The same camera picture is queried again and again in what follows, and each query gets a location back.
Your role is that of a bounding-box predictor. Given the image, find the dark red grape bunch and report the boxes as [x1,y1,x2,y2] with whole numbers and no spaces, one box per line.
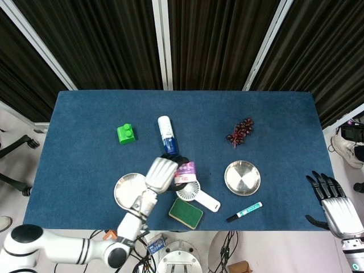
[226,117,255,149]

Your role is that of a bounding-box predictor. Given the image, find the green whiteboard marker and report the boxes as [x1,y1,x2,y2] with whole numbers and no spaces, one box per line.
[226,201,263,223]

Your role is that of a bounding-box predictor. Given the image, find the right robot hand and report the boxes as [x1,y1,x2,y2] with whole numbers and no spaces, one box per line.
[305,170,364,239]

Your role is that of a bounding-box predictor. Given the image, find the round steel plate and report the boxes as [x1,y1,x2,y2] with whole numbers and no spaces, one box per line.
[224,160,262,197]
[113,172,147,212]

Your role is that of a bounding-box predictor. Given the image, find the black cable bundle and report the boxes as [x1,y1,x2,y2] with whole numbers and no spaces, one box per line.
[210,230,239,273]

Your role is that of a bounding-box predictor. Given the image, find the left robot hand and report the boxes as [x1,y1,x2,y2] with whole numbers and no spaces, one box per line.
[144,152,191,195]

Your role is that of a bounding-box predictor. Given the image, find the green toy building block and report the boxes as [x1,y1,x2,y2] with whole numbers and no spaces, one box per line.
[116,123,137,146]

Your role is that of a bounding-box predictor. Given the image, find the green and yellow sponge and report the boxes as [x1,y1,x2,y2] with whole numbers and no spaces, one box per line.
[168,197,204,230]

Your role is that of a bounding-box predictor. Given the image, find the brown cardboard box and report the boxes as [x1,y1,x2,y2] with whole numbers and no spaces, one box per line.
[227,260,253,273]

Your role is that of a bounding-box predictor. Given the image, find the blue table cloth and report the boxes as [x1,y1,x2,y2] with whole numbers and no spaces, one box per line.
[22,90,336,231]

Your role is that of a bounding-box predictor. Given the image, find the blue labelled servo motor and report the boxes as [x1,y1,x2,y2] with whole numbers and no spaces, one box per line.
[147,233,168,254]

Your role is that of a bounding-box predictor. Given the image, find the black office chair base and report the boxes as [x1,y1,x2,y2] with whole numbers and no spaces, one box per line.
[0,135,40,197]

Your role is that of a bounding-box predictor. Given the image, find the dark pleated curtain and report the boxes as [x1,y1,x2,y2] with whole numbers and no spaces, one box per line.
[251,0,364,129]
[13,0,163,91]
[0,8,68,123]
[167,0,281,92]

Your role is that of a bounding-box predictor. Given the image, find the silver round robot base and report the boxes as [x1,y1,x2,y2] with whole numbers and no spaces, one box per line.
[156,240,204,273]

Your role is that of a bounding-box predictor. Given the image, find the white handheld fan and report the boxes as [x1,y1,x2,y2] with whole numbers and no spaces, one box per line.
[175,180,221,213]

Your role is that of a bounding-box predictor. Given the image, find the purple paper box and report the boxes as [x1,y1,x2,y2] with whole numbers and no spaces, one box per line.
[173,161,198,184]

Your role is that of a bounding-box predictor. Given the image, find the white sneaker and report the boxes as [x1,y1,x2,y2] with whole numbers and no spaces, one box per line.
[331,133,364,169]

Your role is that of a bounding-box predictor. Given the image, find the white frame post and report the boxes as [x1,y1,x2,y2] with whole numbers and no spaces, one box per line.
[0,0,78,91]
[242,0,290,92]
[151,0,173,91]

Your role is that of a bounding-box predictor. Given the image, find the blue and white bottle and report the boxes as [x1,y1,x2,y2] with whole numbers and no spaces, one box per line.
[158,115,180,156]

